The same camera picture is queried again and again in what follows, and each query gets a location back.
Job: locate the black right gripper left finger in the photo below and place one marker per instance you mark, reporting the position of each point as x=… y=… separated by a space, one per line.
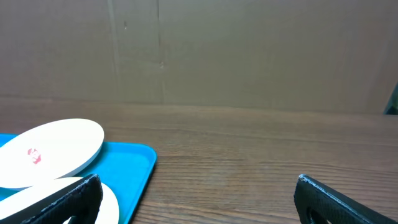
x=72 y=200

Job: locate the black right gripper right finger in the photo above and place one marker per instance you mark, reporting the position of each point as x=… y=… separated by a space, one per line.
x=318 y=203

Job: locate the white plate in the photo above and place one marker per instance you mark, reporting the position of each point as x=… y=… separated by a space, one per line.
x=53 y=150

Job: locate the blue plastic tray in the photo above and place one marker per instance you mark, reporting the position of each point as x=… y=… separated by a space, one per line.
x=124 y=167

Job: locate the yellow-green plate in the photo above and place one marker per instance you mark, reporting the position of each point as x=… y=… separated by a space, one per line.
x=107 y=205

